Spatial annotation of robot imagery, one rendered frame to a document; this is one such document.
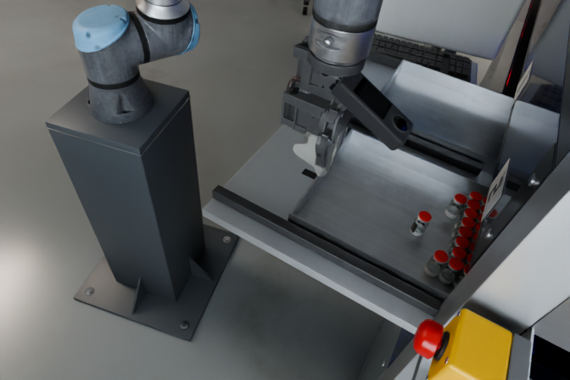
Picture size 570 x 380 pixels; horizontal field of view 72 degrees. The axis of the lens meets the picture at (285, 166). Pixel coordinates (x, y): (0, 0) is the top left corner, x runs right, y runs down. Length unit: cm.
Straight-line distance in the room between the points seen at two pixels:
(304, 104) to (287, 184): 25
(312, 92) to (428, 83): 60
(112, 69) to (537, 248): 83
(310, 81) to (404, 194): 33
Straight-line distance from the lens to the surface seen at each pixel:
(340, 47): 46
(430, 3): 141
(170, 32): 96
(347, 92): 50
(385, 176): 79
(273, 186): 72
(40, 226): 193
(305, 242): 64
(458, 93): 110
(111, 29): 92
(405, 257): 68
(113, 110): 100
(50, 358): 162
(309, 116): 53
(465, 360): 47
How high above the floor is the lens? 142
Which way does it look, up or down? 46 degrees down
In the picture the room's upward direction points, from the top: 7 degrees clockwise
